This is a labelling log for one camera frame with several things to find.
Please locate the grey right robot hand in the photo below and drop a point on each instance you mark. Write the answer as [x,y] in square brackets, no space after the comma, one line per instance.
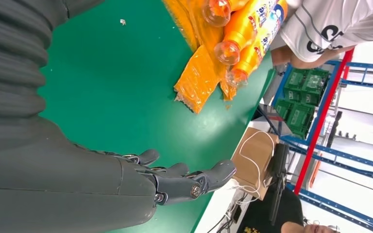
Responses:
[61,180]

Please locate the white table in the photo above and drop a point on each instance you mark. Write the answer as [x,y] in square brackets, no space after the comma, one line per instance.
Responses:
[218,205]

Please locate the yellow taped cardboard mat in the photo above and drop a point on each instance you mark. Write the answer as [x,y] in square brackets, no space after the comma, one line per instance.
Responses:
[199,80]

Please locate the brown cardboard box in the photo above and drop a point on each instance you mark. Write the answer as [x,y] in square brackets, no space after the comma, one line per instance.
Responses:
[254,157]

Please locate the person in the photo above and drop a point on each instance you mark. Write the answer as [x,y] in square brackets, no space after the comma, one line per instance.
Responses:
[270,215]
[321,29]

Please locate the green plastic crate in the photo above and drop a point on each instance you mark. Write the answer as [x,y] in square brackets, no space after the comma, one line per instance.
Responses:
[283,108]
[294,84]
[300,119]
[315,85]

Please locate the blue shelf rack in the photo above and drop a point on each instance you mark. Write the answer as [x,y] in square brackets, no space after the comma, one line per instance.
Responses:
[334,154]

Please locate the red shelf post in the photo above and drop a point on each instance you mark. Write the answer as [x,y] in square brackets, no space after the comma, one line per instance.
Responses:
[321,122]

